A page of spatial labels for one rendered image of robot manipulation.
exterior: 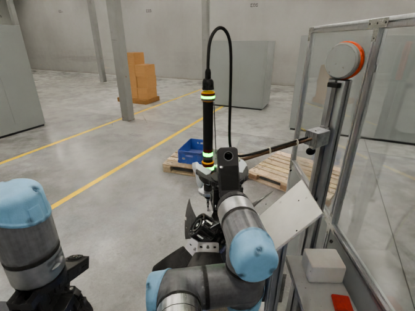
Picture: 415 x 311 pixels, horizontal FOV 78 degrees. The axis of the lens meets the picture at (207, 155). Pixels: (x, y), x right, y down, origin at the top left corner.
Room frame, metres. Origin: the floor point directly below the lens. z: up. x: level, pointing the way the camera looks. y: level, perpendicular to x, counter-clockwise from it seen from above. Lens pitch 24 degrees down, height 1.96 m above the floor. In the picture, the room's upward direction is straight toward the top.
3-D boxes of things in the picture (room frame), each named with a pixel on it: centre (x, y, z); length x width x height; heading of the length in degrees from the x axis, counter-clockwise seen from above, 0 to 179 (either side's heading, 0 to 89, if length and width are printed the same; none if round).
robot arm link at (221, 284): (0.35, -0.05, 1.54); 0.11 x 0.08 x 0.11; 98
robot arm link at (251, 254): (0.35, -0.07, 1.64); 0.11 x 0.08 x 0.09; 8
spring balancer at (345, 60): (1.21, -0.60, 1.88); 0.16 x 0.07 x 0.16; 33
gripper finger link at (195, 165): (0.59, 0.02, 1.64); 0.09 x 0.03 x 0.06; 41
